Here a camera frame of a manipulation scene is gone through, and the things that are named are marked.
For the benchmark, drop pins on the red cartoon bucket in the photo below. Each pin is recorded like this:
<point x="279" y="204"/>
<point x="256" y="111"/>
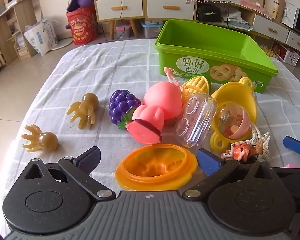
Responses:
<point x="80" y="27"/>

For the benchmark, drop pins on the orange plastic lid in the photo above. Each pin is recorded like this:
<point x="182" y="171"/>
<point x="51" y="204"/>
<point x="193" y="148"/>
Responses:
<point x="155" y="170"/>

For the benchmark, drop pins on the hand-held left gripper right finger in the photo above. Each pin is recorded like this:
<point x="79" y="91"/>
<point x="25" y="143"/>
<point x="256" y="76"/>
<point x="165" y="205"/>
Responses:
<point x="210" y="162"/>

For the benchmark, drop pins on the purple toy grapes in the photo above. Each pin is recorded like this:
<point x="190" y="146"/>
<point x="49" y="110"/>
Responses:
<point x="122" y="102"/>

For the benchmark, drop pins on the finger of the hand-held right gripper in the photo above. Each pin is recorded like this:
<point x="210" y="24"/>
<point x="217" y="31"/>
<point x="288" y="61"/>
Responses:
<point x="290" y="172"/>
<point x="295" y="145"/>

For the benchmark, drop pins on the yellow toy corn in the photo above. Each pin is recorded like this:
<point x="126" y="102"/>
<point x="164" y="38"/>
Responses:
<point x="196" y="85"/>

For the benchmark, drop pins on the low wooden sideboard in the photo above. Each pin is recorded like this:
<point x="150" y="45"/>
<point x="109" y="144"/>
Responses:
<point x="270" y="26"/>

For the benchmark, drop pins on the pink rubber toy figure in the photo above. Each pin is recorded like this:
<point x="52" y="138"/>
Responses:
<point x="162" y="97"/>

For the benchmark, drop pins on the white starfish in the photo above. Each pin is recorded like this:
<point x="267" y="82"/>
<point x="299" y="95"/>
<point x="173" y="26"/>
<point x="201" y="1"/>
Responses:
<point x="258" y="135"/>

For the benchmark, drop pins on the clear storage box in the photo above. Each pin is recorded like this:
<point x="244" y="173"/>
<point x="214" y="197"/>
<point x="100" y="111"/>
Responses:
<point x="123" y="32"/>

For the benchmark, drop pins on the blue lid storage box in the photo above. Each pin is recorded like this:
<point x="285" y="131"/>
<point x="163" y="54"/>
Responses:
<point x="151" y="30"/>

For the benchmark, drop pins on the grey checked tablecloth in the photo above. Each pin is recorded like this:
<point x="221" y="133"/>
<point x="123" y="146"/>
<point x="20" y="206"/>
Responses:
<point x="77" y="62"/>

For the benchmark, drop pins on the wooden bookshelf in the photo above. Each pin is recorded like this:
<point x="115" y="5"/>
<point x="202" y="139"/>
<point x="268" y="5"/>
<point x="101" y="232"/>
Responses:
<point x="22" y="12"/>

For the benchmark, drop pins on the yellow toy pot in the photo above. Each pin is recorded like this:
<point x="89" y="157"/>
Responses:
<point x="230" y="90"/>

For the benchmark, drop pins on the wooden cabinet with white drawer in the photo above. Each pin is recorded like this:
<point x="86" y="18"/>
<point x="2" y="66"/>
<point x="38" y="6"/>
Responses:
<point x="118" y="6"/>
<point x="170" y="7"/>

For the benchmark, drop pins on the pink clear capsule ball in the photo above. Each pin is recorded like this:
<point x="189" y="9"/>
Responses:
<point x="236" y="130"/>

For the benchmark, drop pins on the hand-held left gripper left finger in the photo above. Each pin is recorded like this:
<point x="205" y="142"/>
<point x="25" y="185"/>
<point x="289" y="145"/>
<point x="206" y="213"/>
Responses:
<point x="90" y="158"/>

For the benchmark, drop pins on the clear plastic container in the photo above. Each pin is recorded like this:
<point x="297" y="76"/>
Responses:
<point x="197" y="130"/>

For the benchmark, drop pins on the brown seashell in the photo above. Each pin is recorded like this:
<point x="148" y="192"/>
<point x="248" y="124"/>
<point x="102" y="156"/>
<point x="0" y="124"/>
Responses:
<point x="258" y="147"/>

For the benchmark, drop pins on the orange white toy figurine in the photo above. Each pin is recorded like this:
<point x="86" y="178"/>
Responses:
<point x="240" y="148"/>

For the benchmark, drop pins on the white paper shopping bag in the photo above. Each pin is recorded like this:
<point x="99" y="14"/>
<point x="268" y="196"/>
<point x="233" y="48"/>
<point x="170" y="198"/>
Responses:
<point x="40" y="38"/>

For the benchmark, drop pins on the stack of papers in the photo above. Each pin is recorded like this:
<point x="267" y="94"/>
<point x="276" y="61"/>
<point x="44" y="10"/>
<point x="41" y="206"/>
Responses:
<point x="235" y="16"/>

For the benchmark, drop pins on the tall paper cup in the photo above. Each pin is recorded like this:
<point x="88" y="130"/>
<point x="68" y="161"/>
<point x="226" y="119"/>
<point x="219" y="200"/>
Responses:
<point x="275" y="10"/>

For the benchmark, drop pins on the green plastic cookie box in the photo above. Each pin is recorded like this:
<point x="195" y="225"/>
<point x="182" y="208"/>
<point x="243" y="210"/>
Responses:
<point x="202" y="42"/>

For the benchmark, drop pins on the yellow egg carton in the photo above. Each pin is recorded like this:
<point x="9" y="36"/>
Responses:
<point x="268" y="51"/>

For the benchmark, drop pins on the black case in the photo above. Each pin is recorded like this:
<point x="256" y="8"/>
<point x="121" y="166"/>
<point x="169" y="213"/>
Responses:
<point x="208" y="13"/>

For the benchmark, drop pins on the red white cardboard box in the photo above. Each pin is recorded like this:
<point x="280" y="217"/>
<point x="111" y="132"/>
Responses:
<point x="290" y="56"/>

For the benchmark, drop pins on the tan rubber octopus toy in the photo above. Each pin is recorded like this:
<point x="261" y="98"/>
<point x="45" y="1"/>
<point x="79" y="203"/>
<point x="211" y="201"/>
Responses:
<point x="86" y="102"/>
<point x="48" y="140"/>

